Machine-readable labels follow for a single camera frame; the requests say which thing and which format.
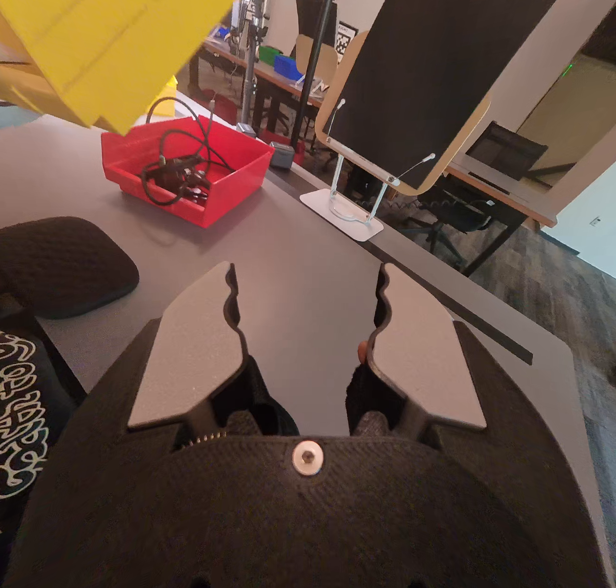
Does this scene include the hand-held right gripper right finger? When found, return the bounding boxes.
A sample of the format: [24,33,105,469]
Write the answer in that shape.
[366,262,489,436]

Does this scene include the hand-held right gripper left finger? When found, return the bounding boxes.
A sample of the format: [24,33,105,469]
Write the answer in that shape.
[126,261,250,435]

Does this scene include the black hdmi switch box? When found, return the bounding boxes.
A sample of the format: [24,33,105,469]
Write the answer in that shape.
[154,157,212,199]

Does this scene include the braided hdmi cable green plugs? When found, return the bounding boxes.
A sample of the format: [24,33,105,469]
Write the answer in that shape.
[142,96,236,208]

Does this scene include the red plastic bin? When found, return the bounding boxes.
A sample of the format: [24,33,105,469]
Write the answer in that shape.
[100,115,276,229]

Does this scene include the yellow plastic bin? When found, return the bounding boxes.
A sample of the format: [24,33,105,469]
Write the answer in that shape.
[144,75,179,117]
[0,0,261,136]

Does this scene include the black office chair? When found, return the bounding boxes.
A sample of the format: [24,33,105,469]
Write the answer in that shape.
[403,184,492,267]

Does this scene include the black padded chair armrest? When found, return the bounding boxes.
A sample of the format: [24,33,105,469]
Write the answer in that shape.
[0,216,140,320]

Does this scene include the white metal board stand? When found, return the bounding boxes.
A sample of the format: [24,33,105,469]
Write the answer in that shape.
[299,154,391,242]

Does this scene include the black printed sweatshirt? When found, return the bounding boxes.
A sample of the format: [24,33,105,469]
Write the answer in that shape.
[0,280,90,550]

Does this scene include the wooden office desk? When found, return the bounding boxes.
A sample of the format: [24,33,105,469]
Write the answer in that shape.
[445,159,559,281]
[200,34,338,113]

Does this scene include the black monitor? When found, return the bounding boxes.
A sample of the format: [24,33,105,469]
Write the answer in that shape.
[466,121,549,182]

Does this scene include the black wooden-backed display board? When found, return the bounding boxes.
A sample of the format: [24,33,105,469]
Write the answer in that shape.
[295,0,339,86]
[315,0,578,197]

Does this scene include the grey light stand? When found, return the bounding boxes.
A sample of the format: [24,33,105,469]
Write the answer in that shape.
[231,0,270,127]

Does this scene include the small printed tag sign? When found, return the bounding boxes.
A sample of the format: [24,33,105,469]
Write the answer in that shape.
[334,21,360,64]

